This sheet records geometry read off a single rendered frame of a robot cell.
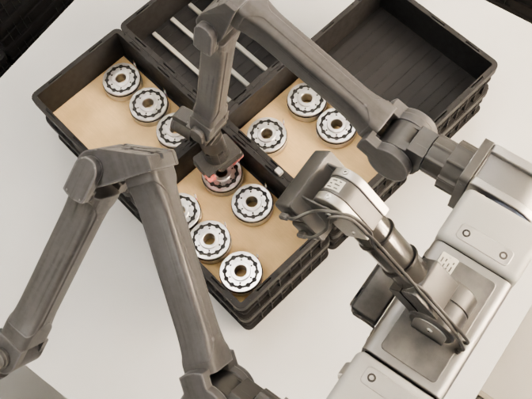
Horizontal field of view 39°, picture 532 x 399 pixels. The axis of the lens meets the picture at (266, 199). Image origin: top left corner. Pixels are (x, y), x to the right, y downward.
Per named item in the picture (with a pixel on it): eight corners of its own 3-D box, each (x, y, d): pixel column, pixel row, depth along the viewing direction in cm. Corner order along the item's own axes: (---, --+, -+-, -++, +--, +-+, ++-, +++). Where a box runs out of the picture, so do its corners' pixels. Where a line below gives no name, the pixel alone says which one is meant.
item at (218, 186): (249, 176, 190) (249, 175, 189) (218, 199, 188) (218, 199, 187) (226, 148, 193) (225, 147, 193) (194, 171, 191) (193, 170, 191)
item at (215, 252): (238, 239, 183) (238, 238, 183) (209, 268, 181) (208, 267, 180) (210, 213, 186) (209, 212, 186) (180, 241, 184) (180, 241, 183)
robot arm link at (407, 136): (431, 162, 120) (448, 139, 122) (377, 131, 123) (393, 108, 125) (420, 190, 128) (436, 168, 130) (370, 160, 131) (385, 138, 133)
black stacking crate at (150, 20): (303, 70, 206) (302, 45, 196) (223, 138, 199) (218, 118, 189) (206, -12, 219) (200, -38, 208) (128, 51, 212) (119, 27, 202)
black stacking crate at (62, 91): (222, 139, 199) (218, 119, 189) (138, 214, 193) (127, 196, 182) (127, 51, 212) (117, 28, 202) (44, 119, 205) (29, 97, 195)
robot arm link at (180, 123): (201, 134, 163) (225, 108, 166) (160, 109, 166) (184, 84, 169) (205, 164, 173) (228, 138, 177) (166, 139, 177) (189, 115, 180)
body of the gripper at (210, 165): (193, 161, 183) (187, 148, 176) (226, 135, 184) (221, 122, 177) (209, 180, 180) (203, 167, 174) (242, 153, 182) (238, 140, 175)
